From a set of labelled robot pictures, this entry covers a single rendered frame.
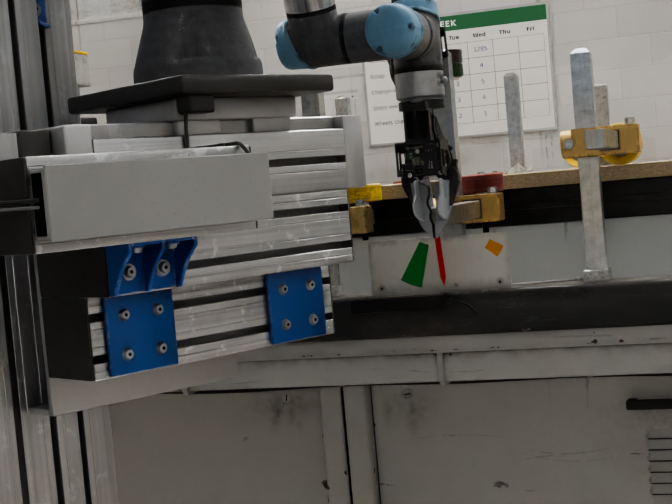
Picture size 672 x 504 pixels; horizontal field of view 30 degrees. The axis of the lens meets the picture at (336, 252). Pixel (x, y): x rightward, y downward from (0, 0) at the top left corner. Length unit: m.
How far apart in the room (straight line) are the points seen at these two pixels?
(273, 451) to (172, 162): 1.56
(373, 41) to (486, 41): 7.72
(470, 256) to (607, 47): 7.22
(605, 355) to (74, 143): 1.25
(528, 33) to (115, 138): 8.22
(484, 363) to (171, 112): 1.10
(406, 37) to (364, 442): 1.07
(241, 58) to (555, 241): 1.17
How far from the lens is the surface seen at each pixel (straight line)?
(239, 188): 1.27
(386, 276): 2.31
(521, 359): 2.31
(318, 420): 2.67
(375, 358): 2.37
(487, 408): 2.57
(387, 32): 1.81
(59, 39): 1.60
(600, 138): 1.97
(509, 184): 2.46
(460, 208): 2.10
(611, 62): 9.43
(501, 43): 9.50
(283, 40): 1.87
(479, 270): 2.27
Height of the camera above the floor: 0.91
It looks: 3 degrees down
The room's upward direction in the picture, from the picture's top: 5 degrees counter-clockwise
